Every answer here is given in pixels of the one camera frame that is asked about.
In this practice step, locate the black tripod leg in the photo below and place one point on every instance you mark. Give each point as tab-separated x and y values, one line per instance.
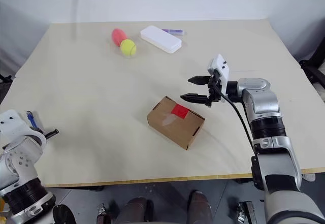
5	78

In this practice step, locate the dark rounded shape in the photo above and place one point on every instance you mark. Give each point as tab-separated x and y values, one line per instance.
135	211
201	208

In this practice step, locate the brown cardboard box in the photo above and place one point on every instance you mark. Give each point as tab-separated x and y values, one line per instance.
175	130

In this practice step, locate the black round disc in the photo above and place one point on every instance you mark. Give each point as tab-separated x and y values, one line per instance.
63	215

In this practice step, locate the metal clamp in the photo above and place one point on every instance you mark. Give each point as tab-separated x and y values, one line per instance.
245	212
104	213

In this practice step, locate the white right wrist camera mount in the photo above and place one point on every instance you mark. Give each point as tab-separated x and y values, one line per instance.
223	67

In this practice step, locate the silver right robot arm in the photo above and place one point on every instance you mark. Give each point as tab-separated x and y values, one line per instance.
264	99

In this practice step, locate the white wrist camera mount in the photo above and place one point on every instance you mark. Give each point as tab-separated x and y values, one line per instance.
12	123
223	67

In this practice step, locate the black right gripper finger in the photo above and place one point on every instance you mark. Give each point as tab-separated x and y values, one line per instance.
200	80
195	98

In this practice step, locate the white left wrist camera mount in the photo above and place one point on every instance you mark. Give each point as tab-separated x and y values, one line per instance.
12	123

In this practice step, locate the clear tape piece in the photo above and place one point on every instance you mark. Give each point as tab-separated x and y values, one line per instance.
169	120

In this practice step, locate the white rectangular case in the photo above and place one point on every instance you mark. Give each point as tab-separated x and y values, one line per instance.
161	39

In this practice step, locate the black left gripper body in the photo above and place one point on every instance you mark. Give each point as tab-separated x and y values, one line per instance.
39	131

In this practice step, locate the red tape piece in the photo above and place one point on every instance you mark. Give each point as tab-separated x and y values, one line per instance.
179	111

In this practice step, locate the red oval ball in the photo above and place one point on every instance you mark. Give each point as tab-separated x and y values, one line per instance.
117	36

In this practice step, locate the black chair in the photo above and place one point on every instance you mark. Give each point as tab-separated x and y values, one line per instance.
313	69

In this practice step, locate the purple marker pen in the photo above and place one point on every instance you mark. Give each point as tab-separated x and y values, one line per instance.
175	32

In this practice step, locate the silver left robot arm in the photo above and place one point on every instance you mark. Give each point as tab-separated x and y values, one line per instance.
17	168

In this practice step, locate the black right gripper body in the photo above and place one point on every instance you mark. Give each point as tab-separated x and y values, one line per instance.
212	93

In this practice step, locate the yellow tennis ball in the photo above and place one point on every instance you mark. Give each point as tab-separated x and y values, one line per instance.
128	48

